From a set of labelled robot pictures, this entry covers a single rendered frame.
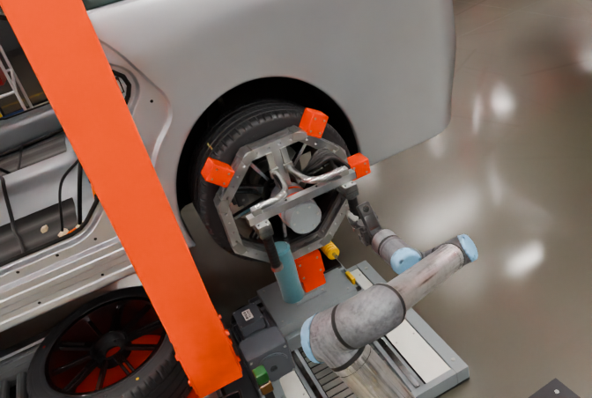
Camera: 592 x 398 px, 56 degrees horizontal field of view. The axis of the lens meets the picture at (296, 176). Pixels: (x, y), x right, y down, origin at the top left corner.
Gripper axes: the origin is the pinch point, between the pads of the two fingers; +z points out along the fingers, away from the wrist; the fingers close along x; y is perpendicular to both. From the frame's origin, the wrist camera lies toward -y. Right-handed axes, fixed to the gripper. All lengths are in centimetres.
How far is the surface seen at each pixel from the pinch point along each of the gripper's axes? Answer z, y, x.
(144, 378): 4, 33, -92
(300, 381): 7, 79, -38
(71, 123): -19, -73, -74
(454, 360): -24, 75, 20
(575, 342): -39, 83, 69
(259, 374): -34, 17, -56
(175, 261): -19, -24, -65
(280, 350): -3, 45, -43
